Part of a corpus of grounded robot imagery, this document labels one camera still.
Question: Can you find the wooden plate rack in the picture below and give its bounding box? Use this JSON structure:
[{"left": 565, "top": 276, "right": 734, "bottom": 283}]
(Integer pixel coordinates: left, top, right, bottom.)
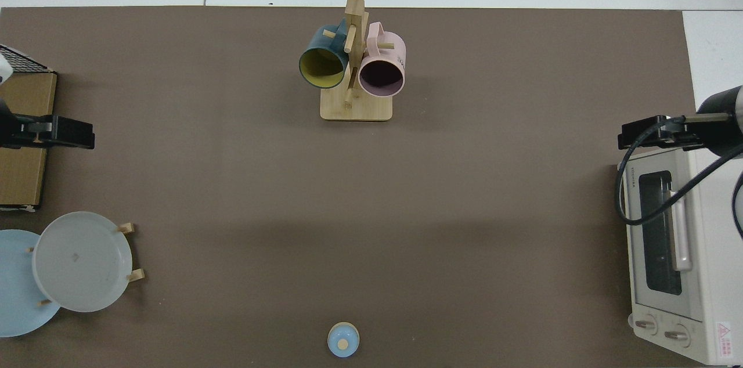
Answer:
[{"left": 23, "top": 222, "right": 146, "bottom": 306}]

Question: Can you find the brown table cloth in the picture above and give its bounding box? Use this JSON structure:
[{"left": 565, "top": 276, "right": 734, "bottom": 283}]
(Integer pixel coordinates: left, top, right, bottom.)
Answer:
[{"left": 0, "top": 5, "right": 697, "bottom": 368}]

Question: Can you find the light blue plate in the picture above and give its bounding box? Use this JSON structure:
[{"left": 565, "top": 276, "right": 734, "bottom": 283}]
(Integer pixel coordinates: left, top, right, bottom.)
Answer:
[{"left": 0, "top": 229, "right": 62, "bottom": 338}]

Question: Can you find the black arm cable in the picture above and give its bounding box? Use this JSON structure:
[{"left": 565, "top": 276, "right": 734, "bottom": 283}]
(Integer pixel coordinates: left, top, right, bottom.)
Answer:
[{"left": 615, "top": 114, "right": 743, "bottom": 241}]

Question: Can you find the pale toaster oven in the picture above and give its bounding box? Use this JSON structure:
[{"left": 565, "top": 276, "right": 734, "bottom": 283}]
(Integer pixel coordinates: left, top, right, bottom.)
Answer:
[{"left": 616, "top": 147, "right": 743, "bottom": 366}]

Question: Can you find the wire basket with wooden floor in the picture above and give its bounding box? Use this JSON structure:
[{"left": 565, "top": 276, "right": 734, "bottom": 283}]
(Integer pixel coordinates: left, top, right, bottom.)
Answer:
[{"left": 0, "top": 43, "right": 59, "bottom": 212}]

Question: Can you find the dark blue mug yellow inside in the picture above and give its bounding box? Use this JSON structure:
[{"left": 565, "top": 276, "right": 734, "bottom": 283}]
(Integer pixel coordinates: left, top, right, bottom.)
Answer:
[{"left": 298, "top": 23, "right": 352, "bottom": 90}]

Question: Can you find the pink mug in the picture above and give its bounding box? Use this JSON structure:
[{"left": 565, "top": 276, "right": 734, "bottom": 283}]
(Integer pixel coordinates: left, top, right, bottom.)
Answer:
[{"left": 358, "top": 21, "right": 406, "bottom": 98}]

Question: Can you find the small blue round bell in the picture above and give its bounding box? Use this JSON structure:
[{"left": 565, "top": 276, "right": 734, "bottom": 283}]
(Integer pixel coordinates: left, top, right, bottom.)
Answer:
[{"left": 327, "top": 322, "right": 360, "bottom": 358}]

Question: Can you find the grey plate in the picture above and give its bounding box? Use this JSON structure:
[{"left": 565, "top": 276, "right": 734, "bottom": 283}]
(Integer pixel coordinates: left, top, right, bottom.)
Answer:
[{"left": 32, "top": 211, "right": 134, "bottom": 313}]

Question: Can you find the wooden cup stand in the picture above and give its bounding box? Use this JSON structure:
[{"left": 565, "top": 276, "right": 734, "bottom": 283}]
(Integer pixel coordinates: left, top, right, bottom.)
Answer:
[{"left": 320, "top": 0, "right": 394, "bottom": 122}]

